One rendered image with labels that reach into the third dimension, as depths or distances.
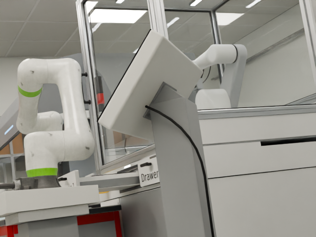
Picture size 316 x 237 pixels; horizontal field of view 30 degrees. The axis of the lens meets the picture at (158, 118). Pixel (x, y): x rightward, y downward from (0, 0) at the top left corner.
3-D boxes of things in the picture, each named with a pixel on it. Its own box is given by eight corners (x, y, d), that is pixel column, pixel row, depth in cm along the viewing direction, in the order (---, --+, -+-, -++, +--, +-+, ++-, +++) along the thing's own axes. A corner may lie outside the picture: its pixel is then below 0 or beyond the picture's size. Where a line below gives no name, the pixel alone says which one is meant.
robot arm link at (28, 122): (44, 96, 277) (41, 77, 283) (19, 98, 273) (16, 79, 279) (39, 137, 306) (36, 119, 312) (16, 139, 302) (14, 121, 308)
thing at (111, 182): (79, 191, 266) (78, 177, 267) (64, 196, 289) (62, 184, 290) (159, 182, 283) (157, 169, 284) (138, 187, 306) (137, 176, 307)
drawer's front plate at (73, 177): (77, 194, 263) (74, 169, 265) (59, 200, 289) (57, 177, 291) (81, 193, 264) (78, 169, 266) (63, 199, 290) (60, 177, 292)
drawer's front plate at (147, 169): (167, 179, 248) (163, 154, 250) (140, 186, 274) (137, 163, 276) (170, 179, 249) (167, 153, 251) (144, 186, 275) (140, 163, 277)
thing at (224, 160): (181, 181, 241) (176, 146, 243) (99, 201, 331) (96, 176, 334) (356, 161, 282) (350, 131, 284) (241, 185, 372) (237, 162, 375)
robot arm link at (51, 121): (63, 108, 304) (60, 112, 315) (38, 110, 300) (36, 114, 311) (66, 135, 302) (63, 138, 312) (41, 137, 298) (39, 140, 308)
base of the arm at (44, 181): (3, 192, 227) (3, 177, 228) (-7, 196, 239) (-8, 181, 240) (67, 188, 240) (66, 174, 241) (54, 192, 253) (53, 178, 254)
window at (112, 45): (169, 138, 252) (140, -69, 268) (103, 166, 328) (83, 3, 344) (170, 138, 252) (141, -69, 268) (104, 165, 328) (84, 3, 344)
